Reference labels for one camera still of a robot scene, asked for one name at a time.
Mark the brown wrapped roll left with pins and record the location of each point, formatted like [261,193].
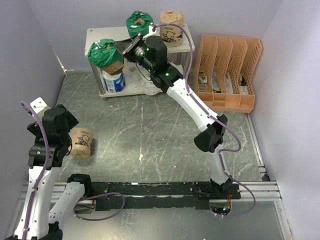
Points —
[81,139]

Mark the aluminium frame rail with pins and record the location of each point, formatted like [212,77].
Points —
[260,190]

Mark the orange plastic file organizer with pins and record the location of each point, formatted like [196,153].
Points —
[223,72]

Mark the blue paper roll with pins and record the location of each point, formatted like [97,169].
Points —
[113,83]

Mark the white unwrapped loose-end roll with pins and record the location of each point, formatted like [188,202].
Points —
[178,67]

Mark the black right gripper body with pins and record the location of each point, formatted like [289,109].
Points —
[135,51]

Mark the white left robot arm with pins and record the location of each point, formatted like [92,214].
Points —
[39,219]

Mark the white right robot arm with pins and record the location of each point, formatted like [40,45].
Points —
[211,126]

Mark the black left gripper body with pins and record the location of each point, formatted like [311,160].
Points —
[71,120]

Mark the green paper roll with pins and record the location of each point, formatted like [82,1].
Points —
[138,22]

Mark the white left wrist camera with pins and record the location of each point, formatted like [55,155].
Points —
[39,106]

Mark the green torn roll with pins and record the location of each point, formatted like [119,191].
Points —
[104,55]

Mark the white floral roll front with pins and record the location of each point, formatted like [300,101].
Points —
[132,76]

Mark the brown cartoon paper roll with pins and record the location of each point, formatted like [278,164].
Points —
[172,35]

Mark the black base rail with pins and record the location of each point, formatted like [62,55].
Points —
[196,201]

